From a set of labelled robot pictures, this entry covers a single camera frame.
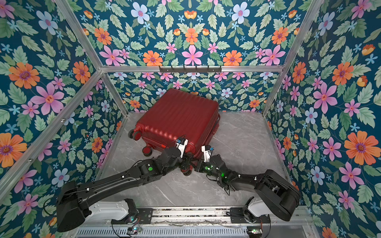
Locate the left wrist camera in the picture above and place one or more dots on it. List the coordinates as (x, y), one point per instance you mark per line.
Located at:
(181, 144)

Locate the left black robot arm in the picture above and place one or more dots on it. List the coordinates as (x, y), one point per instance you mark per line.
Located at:
(74, 200)

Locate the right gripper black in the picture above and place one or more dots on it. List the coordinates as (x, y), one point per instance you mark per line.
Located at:
(200, 167)

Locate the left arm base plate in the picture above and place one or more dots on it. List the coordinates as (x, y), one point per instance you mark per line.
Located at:
(142, 216)

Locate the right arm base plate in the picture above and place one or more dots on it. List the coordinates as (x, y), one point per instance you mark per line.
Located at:
(239, 215)

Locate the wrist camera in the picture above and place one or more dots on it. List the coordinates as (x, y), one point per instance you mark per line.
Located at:
(181, 144)
(207, 151)

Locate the aluminium cage frame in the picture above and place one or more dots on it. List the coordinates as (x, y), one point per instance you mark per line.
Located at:
(27, 157)

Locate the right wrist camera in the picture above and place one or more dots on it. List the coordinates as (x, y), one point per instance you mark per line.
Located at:
(207, 151)

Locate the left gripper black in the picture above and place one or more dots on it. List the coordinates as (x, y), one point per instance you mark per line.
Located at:
(188, 160)

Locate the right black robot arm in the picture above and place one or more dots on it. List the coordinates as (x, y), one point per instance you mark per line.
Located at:
(274, 195)

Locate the red hard-shell suitcase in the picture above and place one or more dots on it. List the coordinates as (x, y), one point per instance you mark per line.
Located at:
(178, 114)

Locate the metal hook rail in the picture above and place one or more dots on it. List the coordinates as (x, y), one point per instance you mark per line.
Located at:
(187, 69)

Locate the white slotted cable duct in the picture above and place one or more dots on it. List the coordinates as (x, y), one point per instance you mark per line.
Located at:
(163, 232)

